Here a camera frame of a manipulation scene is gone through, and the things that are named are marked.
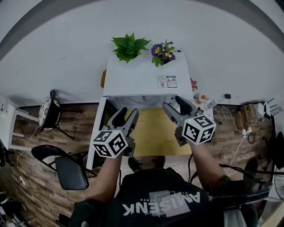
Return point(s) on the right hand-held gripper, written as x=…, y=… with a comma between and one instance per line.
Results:
x=197, y=130

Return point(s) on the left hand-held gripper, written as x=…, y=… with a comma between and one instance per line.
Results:
x=111, y=144

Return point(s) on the person's left forearm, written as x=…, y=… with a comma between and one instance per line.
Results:
x=102, y=177

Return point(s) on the person's right forearm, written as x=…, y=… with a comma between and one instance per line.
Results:
x=206, y=164

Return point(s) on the orange drink bottle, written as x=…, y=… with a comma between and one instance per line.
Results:
x=201, y=99

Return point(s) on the small white cabinet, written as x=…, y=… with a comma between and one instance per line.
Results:
x=208, y=112

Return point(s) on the white microwave door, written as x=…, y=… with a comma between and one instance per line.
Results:
x=96, y=133

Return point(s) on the clear plastic water bottle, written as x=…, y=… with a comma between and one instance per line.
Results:
x=210, y=104

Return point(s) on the wooden table with black base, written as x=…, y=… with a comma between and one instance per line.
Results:
x=155, y=137

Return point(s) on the person's left black shoe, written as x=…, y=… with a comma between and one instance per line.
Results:
x=134, y=164

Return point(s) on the person's black shoe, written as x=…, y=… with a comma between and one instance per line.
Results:
x=134, y=164
x=160, y=161

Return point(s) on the white microwave oven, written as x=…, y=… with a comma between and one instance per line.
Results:
x=137, y=77

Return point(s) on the black power adapter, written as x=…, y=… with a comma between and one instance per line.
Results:
x=227, y=96

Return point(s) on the person's right black shoe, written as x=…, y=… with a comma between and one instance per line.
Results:
x=160, y=161

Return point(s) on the purple flower potted plant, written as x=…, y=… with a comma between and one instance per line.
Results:
x=163, y=53

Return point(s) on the white power strip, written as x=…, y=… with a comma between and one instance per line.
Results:
x=247, y=131

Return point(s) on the green leafy potted plant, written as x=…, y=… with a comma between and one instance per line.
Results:
x=128, y=47

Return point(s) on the black folding chair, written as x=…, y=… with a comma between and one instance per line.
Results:
x=71, y=173

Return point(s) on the black stool with patterned cushion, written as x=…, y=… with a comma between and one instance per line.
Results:
x=47, y=115

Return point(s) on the white router with black antennas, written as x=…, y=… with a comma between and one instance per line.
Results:
x=264, y=108

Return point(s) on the person's black printed shirt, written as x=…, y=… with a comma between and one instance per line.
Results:
x=159, y=199

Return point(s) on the black round stand base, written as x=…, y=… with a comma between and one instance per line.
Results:
x=250, y=168

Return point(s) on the white side table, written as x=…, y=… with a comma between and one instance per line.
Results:
x=6, y=124

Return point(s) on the white cloth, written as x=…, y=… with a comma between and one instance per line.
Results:
x=233, y=219

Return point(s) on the black floor equipment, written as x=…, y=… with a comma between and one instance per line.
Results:
x=9, y=210

